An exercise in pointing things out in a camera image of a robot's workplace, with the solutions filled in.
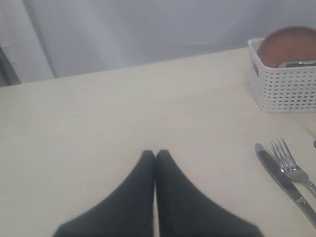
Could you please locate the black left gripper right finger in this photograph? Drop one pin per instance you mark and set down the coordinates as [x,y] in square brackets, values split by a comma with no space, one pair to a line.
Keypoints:
[184,211]

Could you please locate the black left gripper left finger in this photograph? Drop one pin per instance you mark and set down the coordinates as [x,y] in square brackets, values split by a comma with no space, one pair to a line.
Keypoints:
[126,212]

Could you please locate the silver metal knife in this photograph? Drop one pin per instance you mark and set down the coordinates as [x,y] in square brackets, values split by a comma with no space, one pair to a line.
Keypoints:
[284,182]

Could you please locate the silver metal fork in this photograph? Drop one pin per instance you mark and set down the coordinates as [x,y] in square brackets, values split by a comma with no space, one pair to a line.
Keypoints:
[289,166]

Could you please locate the shiny metal cup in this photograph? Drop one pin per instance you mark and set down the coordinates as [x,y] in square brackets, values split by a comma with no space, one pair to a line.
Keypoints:
[298,63]

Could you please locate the brown round plate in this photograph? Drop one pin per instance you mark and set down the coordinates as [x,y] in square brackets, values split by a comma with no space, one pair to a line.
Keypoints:
[295,43]

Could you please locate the white perforated plastic basket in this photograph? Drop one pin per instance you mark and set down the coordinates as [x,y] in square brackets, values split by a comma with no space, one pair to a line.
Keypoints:
[281,90]

